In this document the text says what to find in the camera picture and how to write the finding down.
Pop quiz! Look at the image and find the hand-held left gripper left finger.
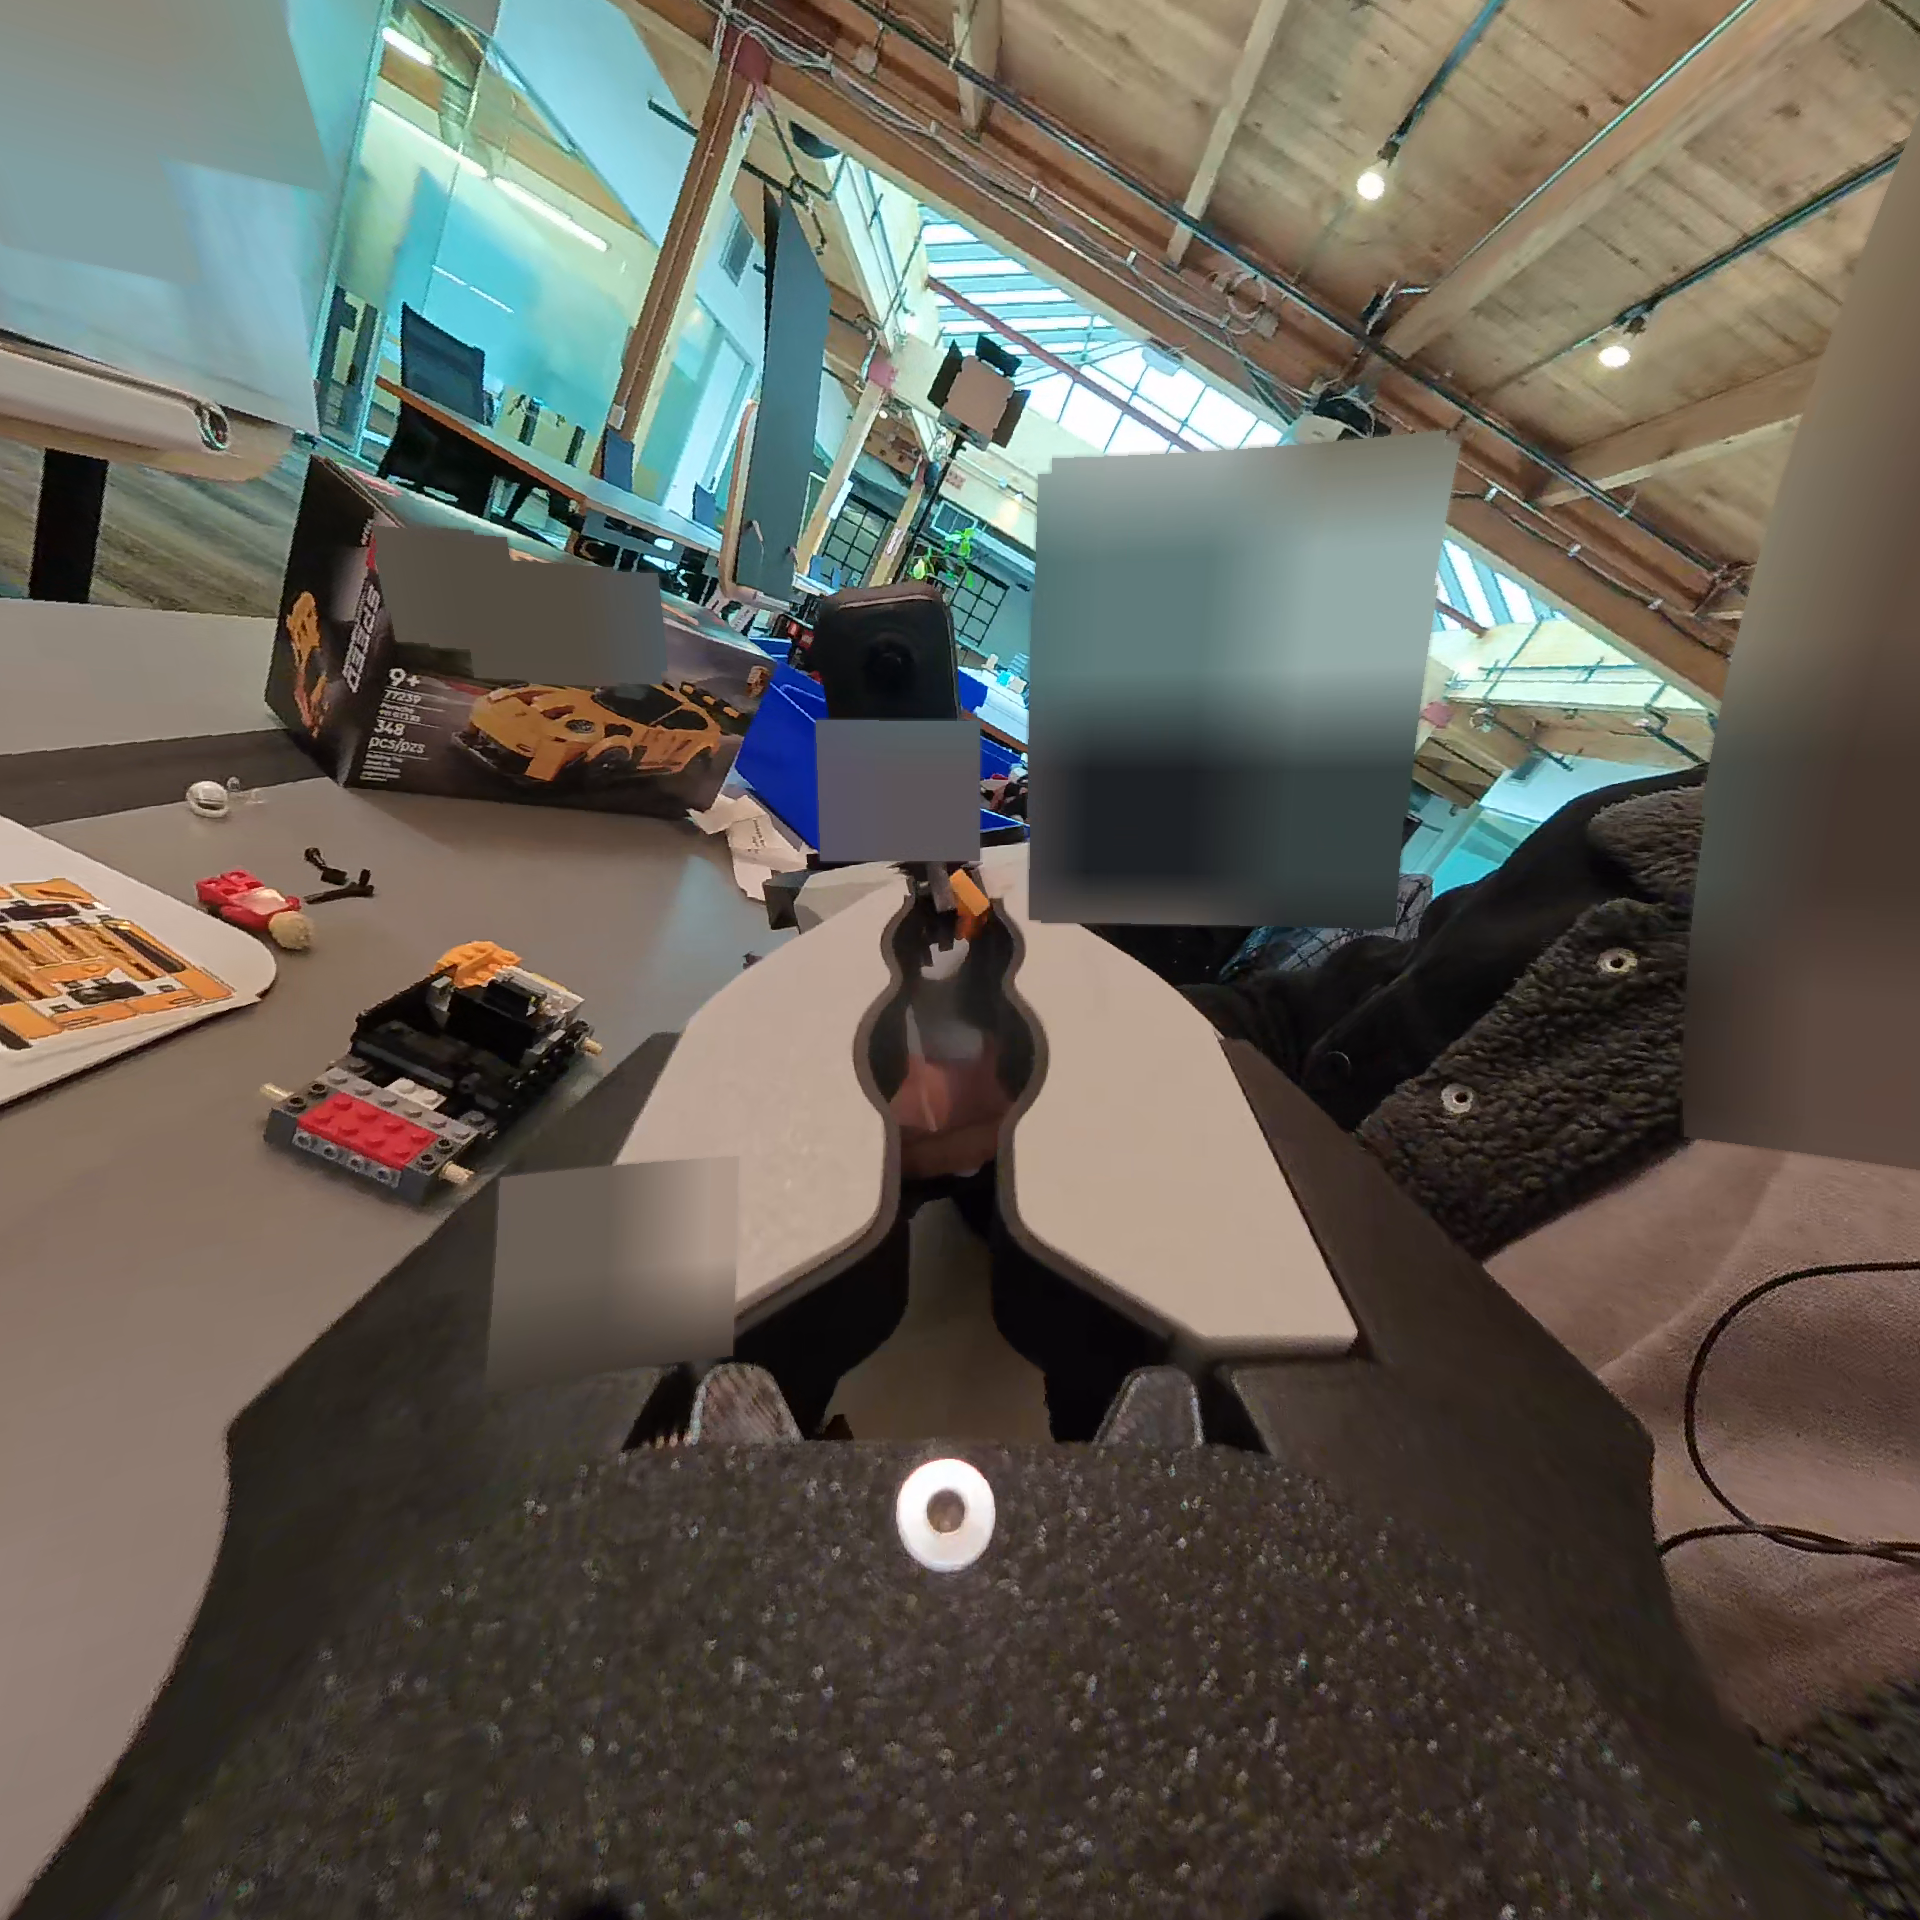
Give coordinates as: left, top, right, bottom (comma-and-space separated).
615, 883, 912, 1432

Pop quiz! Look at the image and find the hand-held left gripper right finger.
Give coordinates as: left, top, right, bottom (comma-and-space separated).
990, 901, 1360, 1440

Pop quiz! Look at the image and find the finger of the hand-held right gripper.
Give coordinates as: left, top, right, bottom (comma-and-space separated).
764, 865, 906, 941

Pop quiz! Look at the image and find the narrow orange toy plate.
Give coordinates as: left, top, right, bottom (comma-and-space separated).
900, 860, 991, 952

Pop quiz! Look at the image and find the black red toy car chassis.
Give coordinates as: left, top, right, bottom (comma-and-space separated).
263, 939, 605, 1204

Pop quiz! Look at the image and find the person's right hand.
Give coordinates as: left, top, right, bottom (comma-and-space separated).
884, 1036, 1023, 1181

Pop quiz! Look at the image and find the crumpled white paper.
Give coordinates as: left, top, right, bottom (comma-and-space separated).
685, 791, 821, 906

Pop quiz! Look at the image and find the blue plastic bin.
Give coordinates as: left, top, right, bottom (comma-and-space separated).
736, 657, 1037, 847

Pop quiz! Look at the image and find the black standing board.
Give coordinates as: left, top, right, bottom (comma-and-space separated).
724, 186, 837, 605

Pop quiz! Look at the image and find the studio light panel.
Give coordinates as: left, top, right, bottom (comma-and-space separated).
926, 341, 1034, 452

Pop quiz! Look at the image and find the long office table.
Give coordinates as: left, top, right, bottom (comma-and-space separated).
375, 376, 724, 561

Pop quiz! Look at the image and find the black toy set box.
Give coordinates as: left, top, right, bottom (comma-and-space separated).
264, 457, 775, 821

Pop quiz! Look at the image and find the black office chair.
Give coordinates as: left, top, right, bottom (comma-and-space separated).
375, 299, 499, 500

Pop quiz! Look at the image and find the orange printed sheet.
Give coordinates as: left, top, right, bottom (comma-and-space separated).
0, 875, 243, 1055

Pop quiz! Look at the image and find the slanted wooden post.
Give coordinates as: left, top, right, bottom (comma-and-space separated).
607, 36, 754, 452

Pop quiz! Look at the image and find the black cord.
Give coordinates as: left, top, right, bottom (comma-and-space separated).
1654, 1260, 1920, 1567

